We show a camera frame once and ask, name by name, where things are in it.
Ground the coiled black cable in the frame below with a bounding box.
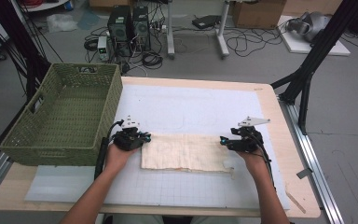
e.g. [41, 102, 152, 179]
[141, 50, 164, 70]

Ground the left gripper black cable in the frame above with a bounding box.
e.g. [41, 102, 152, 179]
[93, 119, 125, 180]

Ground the tangle of black floor cables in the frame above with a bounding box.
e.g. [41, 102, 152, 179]
[225, 26, 289, 58]

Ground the white floor board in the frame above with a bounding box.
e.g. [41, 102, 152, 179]
[277, 15, 351, 57]

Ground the clear plastic bag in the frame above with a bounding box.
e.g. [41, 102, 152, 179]
[46, 12, 79, 34]

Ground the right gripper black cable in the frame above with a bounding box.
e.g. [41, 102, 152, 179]
[254, 133, 277, 191]

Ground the teal sheet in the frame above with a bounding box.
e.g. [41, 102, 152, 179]
[76, 10, 103, 31]

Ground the grey headset device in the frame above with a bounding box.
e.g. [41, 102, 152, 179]
[286, 11, 332, 43]

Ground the large cardboard box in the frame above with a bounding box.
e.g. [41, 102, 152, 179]
[232, 0, 287, 30]

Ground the grey tape piece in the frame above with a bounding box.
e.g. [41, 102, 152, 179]
[296, 167, 314, 180]

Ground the long aluminium rail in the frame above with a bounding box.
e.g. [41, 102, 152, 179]
[278, 99, 346, 224]

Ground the green woven basket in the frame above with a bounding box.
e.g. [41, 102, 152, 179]
[0, 63, 124, 167]

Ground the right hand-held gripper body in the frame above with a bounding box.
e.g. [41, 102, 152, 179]
[229, 116, 271, 153]

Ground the black stand with hanging cables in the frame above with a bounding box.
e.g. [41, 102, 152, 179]
[0, 0, 63, 104]

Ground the black stand with diagonal struts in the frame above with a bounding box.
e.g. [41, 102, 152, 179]
[269, 0, 358, 135]

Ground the thin wooden strip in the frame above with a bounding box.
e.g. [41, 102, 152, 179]
[284, 189, 308, 215]

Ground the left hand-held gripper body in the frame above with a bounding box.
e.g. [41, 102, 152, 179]
[113, 115, 144, 152]

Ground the white grid mat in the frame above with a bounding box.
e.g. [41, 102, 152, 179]
[24, 84, 291, 211]

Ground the small grey power supply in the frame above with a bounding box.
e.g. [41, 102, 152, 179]
[97, 35, 111, 63]

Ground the flat black box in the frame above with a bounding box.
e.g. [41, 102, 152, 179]
[191, 14, 222, 30]

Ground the white desk frame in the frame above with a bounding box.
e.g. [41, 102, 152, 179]
[166, 0, 231, 60]

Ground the slim black computer tower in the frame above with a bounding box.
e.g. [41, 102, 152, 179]
[131, 5, 152, 52]

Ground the person's right hand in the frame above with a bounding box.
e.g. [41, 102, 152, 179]
[237, 148, 272, 179]

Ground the large black computer tower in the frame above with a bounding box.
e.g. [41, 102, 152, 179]
[106, 5, 134, 58]

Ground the person's left hand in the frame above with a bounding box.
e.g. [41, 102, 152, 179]
[104, 143, 138, 175]

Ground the cream cloth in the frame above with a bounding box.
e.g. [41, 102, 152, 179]
[140, 133, 236, 181]

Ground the round white table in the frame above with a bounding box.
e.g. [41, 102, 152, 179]
[18, 0, 71, 13]

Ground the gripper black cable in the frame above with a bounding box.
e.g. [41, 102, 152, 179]
[254, 133, 277, 191]
[93, 119, 125, 180]

